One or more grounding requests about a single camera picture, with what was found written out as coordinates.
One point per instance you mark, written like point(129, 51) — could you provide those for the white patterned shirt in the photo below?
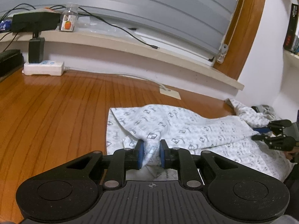
point(186, 126)

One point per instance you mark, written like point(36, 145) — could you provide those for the grey window blind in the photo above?
point(140, 9)

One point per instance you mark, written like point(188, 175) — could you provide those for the grey printed sweatshirt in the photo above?
point(264, 110)

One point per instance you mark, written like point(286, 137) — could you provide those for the blue packet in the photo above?
point(5, 25)

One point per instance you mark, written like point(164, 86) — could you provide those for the clear plastic bag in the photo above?
point(102, 26)

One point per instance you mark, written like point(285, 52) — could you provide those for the wooden window frame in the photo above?
point(247, 28)

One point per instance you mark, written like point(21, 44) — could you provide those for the plastic bottle orange label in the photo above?
point(69, 18)

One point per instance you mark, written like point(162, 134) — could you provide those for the white wall shelf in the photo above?
point(290, 57)

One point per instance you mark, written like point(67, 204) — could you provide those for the white power strip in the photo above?
point(44, 68)

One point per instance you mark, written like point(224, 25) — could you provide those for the black device on stand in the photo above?
point(35, 21)

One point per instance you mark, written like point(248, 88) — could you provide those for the row of books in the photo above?
point(296, 42)

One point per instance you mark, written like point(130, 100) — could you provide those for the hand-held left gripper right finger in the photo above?
point(162, 154)

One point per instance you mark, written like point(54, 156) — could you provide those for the white orange object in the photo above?
point(44, 9)

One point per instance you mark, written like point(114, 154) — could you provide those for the person's right hand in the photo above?
point(290, 155)

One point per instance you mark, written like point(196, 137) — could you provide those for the black flat device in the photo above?
point(10, 61)

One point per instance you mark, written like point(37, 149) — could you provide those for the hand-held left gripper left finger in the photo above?
point(140, 154)

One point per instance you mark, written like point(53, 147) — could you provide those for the black power adapter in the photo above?
point(36, 50)

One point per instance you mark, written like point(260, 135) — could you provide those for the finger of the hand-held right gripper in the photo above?
point(278, 142)
point(278, 124)

